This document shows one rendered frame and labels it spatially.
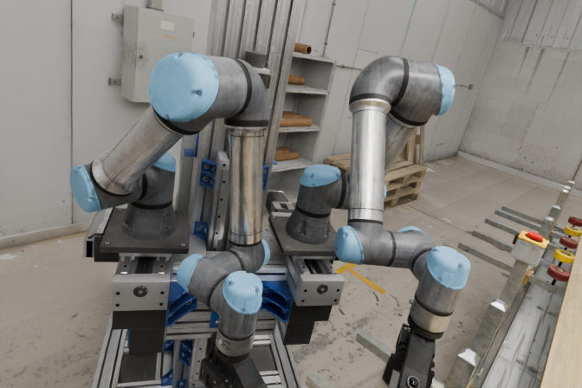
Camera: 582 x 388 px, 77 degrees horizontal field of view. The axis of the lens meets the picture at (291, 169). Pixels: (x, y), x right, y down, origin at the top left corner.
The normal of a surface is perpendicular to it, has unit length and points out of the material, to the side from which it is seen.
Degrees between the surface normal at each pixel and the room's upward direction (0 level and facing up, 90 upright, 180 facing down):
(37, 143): 90
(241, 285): 0
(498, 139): 90
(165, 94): 84
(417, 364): 30
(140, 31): 90
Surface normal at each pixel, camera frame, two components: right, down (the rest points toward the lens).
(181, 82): -0.46, 0.11
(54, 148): 0.69, 0.36
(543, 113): -0.70, 0.11
